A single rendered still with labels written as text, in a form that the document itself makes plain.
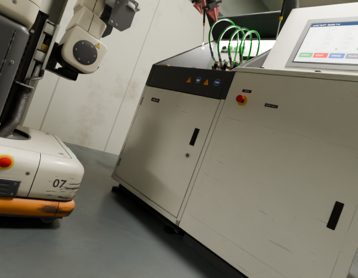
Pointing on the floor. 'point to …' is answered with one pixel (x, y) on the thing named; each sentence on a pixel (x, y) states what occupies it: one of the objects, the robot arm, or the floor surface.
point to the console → (283, 170)
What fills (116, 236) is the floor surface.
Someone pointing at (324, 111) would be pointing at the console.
